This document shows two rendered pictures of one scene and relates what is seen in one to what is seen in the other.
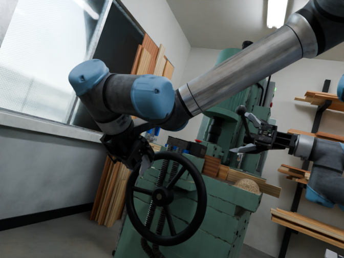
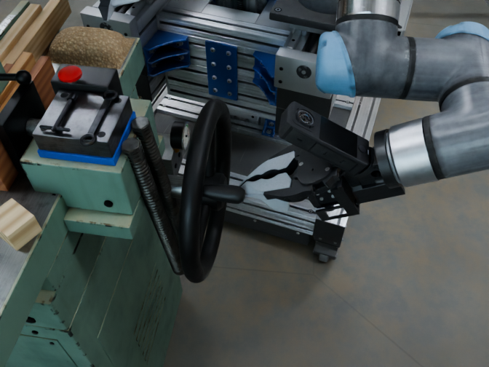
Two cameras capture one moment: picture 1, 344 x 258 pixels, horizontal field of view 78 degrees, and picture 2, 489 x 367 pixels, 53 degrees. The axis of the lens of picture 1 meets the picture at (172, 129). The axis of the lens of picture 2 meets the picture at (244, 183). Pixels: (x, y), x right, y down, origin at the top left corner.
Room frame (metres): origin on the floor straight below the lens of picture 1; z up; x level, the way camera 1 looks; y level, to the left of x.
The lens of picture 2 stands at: (0.80, 0.44, 1.41)
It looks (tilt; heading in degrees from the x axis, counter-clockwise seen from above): 50 degrees down; 251
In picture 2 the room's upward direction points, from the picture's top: straight up
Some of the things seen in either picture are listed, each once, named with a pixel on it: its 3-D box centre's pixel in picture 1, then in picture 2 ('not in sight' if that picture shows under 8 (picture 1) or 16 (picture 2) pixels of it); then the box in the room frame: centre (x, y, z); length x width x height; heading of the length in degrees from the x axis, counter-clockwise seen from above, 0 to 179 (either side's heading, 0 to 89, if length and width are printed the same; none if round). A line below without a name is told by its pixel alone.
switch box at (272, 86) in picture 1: (266, 97); not in sight; (1.21, -0.47, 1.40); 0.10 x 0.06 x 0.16; 152
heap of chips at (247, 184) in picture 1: (248, 184); (86, 41); (0.82, -0.34, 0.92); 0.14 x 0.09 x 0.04; 152
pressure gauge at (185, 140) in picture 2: not in sight; (178, 137); (0.69, -0.33, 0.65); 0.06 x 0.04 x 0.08; 62
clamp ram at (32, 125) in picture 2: not in sight; (46, 128); (0.90, -0.10, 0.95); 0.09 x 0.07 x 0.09; 62
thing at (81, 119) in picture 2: (187, 146); (86, 110); (0.84, -0.08, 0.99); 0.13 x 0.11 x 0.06; 62
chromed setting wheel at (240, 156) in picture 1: (241, 156); not in sight; (1.05, -0.37, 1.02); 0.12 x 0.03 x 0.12; 152
